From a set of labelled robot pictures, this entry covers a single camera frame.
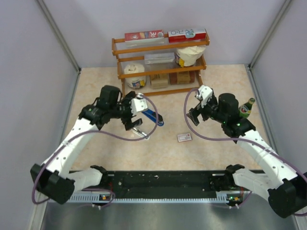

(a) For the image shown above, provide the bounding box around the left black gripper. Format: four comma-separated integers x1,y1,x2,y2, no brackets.
109,92,142,130

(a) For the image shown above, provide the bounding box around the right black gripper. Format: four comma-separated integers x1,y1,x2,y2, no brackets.
187,96,227,126

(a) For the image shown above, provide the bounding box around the blue black stapler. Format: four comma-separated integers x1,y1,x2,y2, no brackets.
142,109,164,127

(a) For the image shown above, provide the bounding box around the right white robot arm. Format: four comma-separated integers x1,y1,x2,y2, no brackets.
184,86,307,218

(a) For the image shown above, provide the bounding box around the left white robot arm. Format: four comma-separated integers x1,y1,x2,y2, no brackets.
30,85,148,204

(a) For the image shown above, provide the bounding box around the small staple box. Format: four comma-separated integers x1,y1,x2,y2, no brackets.
177,133,192,142

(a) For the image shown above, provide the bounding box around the brown brick-pattern box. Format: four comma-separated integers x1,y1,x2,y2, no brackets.
169,71,195,85

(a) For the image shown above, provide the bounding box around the small white paper roll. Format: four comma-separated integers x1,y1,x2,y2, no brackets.
123,62,147,90

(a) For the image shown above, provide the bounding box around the tan cardboard box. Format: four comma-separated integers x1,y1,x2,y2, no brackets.
150,73,168,89

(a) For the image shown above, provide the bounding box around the green glass bottle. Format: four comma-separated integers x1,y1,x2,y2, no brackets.
238,98,256,118

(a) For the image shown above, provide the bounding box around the wooden three-tier shelf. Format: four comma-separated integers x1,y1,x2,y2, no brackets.
112,36,210,96

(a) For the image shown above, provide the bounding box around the clear plastic box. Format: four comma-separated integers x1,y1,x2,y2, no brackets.
144,52,175,70

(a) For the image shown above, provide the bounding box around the red white toothpaste box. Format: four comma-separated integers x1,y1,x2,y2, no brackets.
168,29,207,43

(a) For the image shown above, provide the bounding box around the red foil wrap box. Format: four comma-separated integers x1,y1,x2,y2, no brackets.
124,30,165,46

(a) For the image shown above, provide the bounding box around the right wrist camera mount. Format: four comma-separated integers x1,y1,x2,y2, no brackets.
195,85,213,108

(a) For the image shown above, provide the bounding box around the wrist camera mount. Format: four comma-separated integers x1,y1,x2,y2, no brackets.
130,93,148,115
195,85,213,108

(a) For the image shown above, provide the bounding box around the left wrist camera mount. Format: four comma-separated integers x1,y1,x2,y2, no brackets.
130,93,148,115

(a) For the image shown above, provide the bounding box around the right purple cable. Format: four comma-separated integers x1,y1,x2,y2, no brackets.
183,88,307,216

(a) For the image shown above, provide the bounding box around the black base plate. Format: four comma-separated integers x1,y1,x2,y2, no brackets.
90,171,242,199

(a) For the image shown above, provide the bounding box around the white slotted cable duct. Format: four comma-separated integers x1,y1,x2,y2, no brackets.
67,192,229,204

